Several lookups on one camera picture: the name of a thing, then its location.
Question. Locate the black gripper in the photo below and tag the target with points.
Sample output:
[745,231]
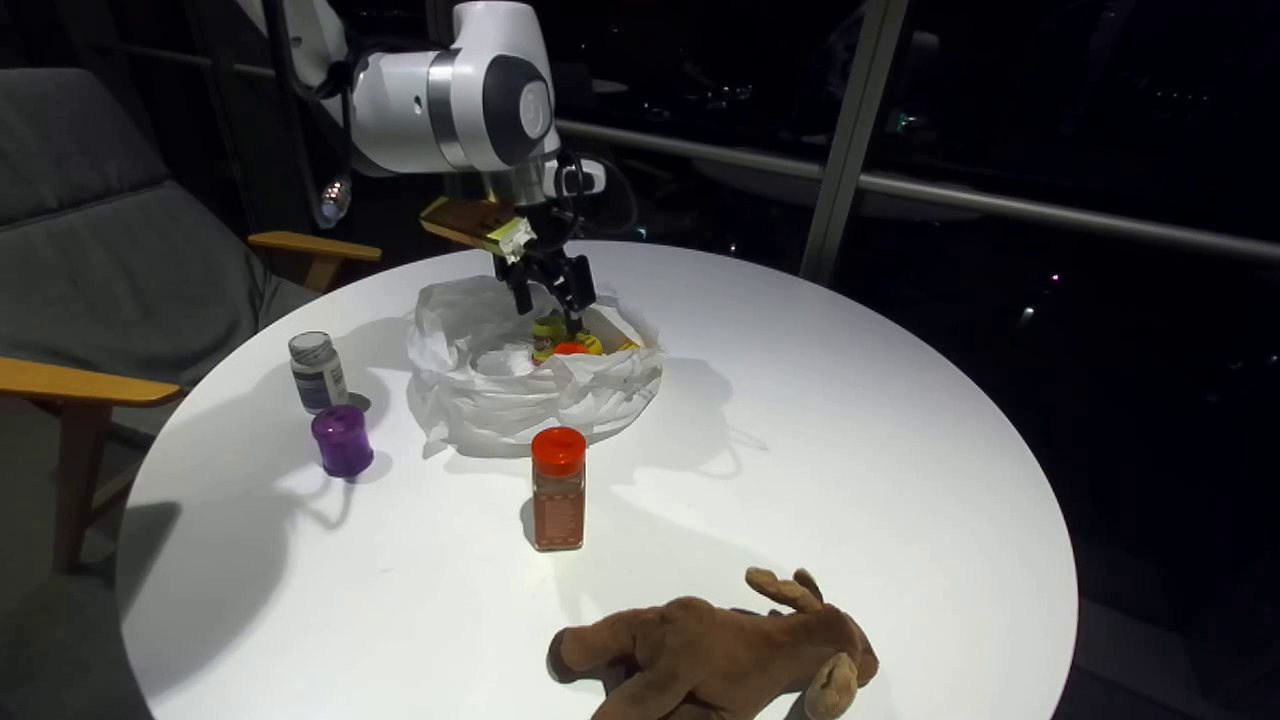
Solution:
[542,266]

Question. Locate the red-lid spice jar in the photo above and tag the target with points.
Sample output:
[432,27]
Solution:
[559,495]

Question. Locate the small purple container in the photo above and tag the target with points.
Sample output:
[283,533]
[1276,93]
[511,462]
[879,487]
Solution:
[340,442]

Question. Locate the brown deer plush toy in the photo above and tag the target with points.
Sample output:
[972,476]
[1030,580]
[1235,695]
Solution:
[706,654]

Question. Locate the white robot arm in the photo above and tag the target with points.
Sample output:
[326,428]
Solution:
[455,93]

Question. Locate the white plastic bag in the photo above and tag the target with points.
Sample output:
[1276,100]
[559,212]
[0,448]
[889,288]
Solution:
[494,402]

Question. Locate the grey armchair wooden armrests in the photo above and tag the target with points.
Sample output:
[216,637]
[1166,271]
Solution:
[105,266]

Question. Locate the metal window railing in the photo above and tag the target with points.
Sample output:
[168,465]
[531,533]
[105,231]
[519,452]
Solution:
[1040,204]

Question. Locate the grey window frame post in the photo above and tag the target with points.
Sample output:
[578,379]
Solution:
[847,147]

